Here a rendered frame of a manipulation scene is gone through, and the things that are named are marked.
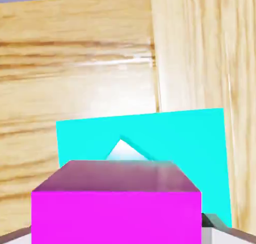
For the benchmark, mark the small magenta cube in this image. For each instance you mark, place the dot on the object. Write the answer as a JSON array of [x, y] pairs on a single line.
[[116, 216]]

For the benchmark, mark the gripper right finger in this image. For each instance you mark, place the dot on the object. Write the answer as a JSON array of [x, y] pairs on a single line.
[[220, 235]]

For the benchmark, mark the large cyan box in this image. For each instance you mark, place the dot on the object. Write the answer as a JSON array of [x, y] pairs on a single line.
[[190, 147]]

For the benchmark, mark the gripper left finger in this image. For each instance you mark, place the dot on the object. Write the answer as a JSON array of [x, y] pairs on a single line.
[[18, 238]]

